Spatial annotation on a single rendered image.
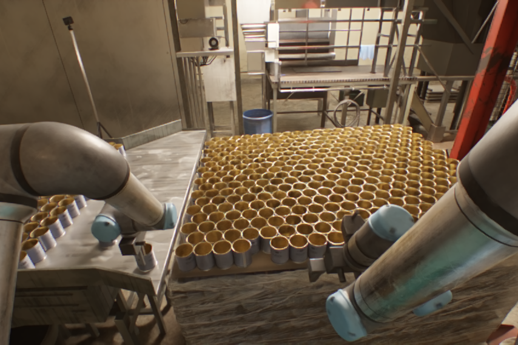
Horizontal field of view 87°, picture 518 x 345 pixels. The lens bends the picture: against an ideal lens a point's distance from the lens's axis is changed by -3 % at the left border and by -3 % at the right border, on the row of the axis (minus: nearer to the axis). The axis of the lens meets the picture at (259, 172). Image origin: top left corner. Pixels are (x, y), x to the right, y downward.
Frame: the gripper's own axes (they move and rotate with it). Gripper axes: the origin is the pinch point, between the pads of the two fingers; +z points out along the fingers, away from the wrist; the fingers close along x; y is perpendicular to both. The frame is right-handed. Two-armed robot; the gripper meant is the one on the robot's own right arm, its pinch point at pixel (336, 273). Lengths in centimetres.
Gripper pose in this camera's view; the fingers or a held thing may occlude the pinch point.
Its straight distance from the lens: 83.8
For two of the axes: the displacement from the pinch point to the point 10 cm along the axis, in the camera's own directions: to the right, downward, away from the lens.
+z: -1.5, 6.1, 7.8
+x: 9.8, 0.2, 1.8
